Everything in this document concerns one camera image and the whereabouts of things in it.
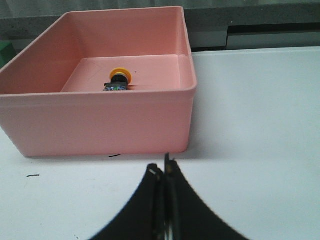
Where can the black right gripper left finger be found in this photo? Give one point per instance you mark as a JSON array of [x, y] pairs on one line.
[[143, 217]]

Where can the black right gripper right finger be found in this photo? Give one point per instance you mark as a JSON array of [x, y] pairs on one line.
[[188, 217]]

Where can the yellow push button switch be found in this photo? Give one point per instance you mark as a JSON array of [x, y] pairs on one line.
[[120, 79]]

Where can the pink plastic bin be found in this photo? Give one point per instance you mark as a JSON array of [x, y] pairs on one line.
[[52, 98]]

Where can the green cube at far left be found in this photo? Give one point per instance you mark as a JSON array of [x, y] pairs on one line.
[[7, 52]]

